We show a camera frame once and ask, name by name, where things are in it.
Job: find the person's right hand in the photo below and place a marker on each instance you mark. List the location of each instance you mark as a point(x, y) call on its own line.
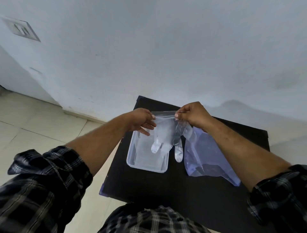
point(196, 115)

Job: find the person's left hand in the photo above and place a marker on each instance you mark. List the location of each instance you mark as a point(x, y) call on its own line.
point(140, 120)

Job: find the clear plastic glove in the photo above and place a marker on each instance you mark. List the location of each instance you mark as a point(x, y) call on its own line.
point(144, 153)
point(168, 132)

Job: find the purple translucent plastic bag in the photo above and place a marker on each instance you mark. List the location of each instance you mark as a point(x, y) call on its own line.
point(203, 156)

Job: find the clear plastic container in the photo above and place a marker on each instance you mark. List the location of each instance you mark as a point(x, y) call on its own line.
point(146, 168)

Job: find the person's left forearm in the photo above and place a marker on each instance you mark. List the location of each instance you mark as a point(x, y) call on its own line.
point(98, 146)

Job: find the person's right forearm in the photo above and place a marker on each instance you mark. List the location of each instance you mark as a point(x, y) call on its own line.
point(244, 156)

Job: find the white wall switch plate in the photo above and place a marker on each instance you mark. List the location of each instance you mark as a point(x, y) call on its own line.
point(21, 30)

